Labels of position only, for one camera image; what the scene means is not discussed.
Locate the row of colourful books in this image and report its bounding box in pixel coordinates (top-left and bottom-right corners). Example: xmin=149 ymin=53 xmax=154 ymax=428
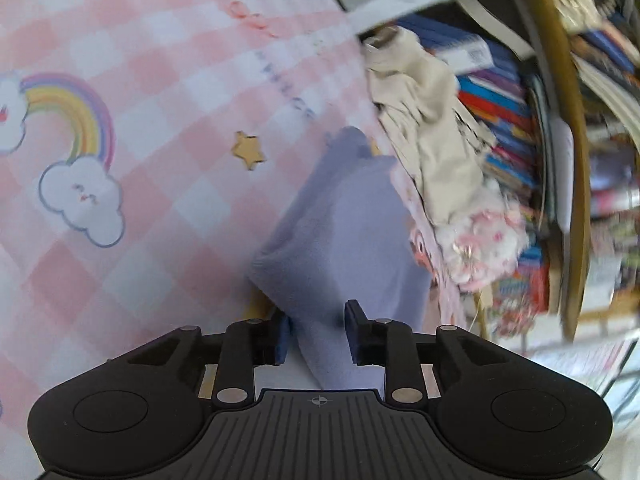
xmin=400 ymin=15 xmax=553 ymax=343

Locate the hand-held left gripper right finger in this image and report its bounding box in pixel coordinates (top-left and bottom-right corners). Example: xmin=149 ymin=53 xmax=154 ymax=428
xmin=345 ymin=299 xmax=531 ymax=409

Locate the pink and white fluffy plush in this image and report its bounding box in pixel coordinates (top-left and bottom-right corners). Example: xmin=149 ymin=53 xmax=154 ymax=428
xmin=434 ymin=194 xmax=532 ymax=294

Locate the white carton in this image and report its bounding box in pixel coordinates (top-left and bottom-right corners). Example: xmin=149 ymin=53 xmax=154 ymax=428
xmin=431 ymin=35 xmax=494 ymax=72

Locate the pink checkered blanket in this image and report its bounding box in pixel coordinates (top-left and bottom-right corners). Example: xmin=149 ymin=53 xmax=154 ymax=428
xmin=0 ymin=0 xmax=453 ymax=461

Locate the cream garment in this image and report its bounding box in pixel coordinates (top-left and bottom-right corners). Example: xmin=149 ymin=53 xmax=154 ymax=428
xmin=361 ymin=27 xmax=499 ymax=227

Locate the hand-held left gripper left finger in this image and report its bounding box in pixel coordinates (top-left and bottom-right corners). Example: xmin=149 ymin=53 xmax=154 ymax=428
xmin=107 ymin=310 xmax=292 ymax=411

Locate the curved wooden frame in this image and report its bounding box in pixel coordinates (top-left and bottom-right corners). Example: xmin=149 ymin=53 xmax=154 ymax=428
xmin=522 ymin=0 xmax=594 ymax=342

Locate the lavender and brown sweater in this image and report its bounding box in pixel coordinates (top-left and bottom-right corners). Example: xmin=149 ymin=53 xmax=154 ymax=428
xmin=248 ymin=126 xmax=434 ymax=391

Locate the dark blue cloth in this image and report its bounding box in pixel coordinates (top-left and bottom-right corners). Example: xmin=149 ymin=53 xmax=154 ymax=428
xmin=399 ymin=14 xmax=482 ymax=55

